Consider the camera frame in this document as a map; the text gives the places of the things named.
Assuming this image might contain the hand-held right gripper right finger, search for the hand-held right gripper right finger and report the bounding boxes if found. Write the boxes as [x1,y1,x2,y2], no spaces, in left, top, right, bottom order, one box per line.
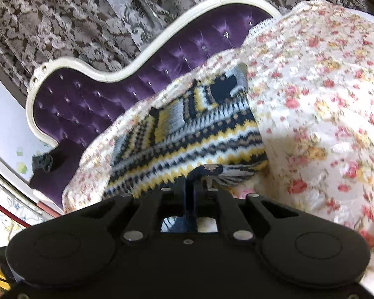
[194,177,318,244]

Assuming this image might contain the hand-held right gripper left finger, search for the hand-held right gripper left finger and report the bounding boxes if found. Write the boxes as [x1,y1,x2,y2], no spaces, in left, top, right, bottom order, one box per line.
[54,177,187,244]

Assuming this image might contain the yellow navy patterned knit sweater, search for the yellow navy patterned knit sweater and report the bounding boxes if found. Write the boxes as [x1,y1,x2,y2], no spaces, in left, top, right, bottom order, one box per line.
[103,62,269,233]

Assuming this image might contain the black fabric rosette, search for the black fabric rosette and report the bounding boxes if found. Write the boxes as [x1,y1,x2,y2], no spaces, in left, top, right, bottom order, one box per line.
[32,152,56,174]

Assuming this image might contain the white floral blanket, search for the white floral blanket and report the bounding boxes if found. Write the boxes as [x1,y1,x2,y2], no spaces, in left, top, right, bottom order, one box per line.
[62,0,374,290]

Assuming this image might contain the brown damask curtain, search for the brown damask curtain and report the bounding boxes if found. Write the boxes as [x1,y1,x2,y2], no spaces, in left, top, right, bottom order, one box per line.
[0,0,374,100]

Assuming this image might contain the purple tufted sofa white frame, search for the purple tufted sofa white frame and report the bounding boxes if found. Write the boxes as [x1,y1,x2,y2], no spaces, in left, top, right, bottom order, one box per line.
[25,0,281,215]

